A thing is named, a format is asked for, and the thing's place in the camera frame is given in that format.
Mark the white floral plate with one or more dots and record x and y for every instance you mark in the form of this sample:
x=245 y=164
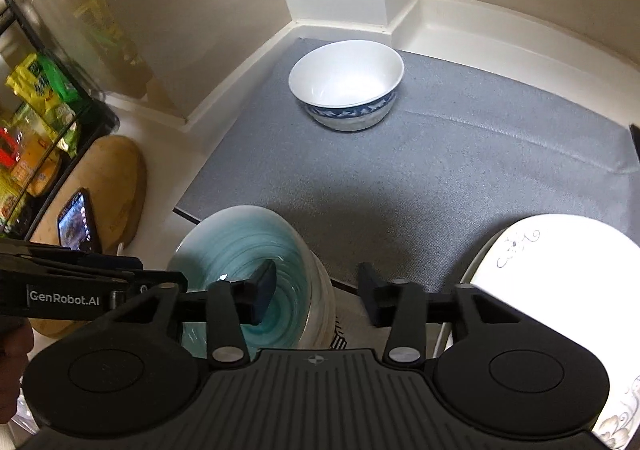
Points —
x=579 y=277

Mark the yellow green snack packet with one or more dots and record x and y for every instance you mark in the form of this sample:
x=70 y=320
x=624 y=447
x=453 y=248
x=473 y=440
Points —
x=45 y=88

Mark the white blue patterned bowl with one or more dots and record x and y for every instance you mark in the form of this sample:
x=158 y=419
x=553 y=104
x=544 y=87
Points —
x=348 y=86

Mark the black smartphone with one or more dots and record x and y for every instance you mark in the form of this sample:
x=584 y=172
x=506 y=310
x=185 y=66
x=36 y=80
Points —
x=77 y=226

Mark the wooden cutting board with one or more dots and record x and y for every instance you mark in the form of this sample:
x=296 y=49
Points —
x=113 y=171

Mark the black wire spice rack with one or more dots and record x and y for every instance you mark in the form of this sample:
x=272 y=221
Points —
x=30 y=187

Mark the grey textured mat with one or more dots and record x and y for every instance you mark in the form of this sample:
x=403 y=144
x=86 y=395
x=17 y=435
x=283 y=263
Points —
x=462 y=154

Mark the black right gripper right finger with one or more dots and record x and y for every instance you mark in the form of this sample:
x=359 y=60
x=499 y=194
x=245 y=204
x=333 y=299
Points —
x=405 y=308

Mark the teal swirl glazed bowl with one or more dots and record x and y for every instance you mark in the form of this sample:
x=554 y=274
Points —
x=284 y=292

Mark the black induction cooktop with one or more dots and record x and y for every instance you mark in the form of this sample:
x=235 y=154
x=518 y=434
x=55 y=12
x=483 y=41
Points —
x=635 y=136

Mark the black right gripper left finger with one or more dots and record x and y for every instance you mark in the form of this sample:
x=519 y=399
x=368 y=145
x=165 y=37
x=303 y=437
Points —
x=225 y=306

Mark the person's left hand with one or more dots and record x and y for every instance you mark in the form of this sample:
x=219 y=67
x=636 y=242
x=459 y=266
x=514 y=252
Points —
x=15 y=347

